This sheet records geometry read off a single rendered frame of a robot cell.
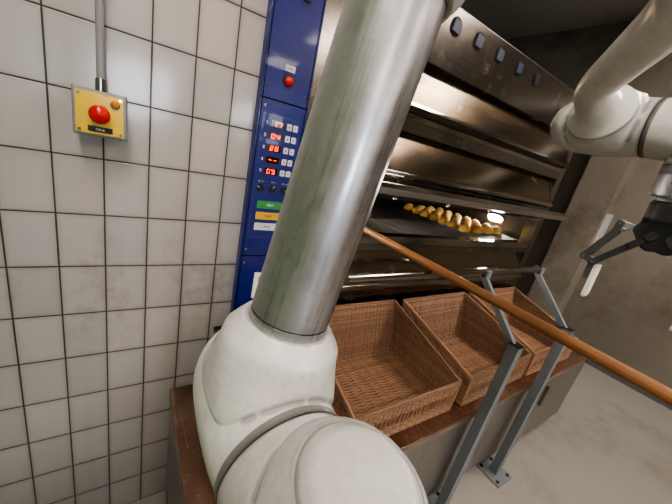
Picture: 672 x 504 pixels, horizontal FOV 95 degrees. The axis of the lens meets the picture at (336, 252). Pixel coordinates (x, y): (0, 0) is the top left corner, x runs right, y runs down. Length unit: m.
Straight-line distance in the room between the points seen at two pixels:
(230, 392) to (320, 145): 0.28
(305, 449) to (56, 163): 0.91
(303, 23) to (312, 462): 1.05
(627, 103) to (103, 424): 1.64
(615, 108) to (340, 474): 0.70
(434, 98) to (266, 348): 1.27
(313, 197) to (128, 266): 0.85
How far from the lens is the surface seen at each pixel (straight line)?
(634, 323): 4.11
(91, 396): 1.36
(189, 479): 1.12
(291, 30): 1.09
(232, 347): 0.38
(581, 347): 0.95
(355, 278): 0.90
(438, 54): 1.48
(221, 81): 1.03
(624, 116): 0.77
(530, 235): 2.57
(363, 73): 0.33
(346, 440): 0.30
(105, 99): 0.94
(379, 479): 0.30
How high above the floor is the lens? 1.50
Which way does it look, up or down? 18 degrees down
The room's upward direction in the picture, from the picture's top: 13 degrees clockwise
